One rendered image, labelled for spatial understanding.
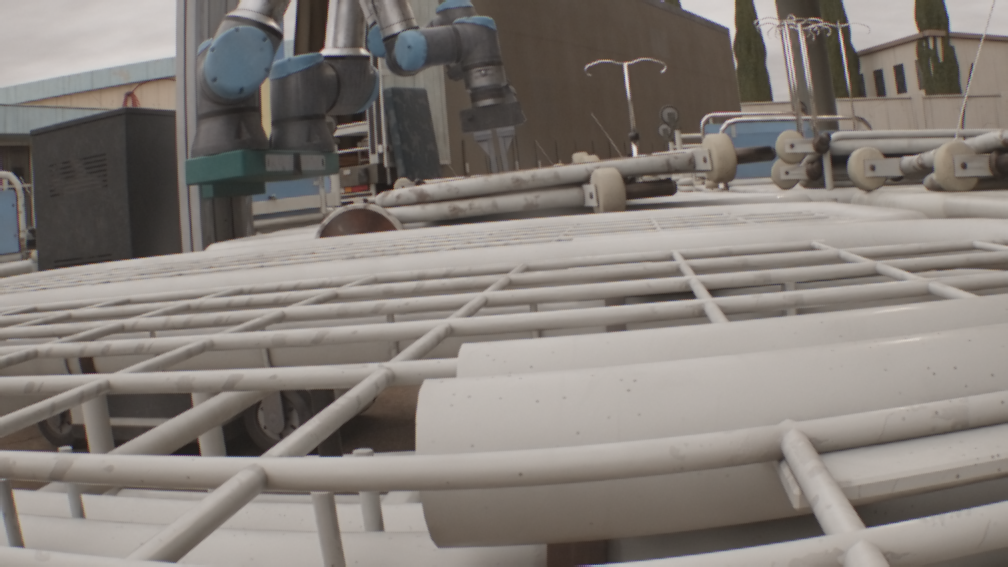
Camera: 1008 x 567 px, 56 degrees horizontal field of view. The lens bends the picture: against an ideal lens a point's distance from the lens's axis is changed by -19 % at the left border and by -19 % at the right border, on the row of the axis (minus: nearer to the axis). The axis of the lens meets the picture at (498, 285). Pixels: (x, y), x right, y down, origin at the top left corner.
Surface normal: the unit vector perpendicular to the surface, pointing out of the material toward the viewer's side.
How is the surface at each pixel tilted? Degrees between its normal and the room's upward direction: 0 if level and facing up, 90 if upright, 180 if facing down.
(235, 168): 90
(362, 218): 90
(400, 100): 83
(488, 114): 90
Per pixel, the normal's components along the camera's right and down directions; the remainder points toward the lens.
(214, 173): -0.18, 0.09
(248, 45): 0.31, 0.12
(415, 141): 0.86, -0.15
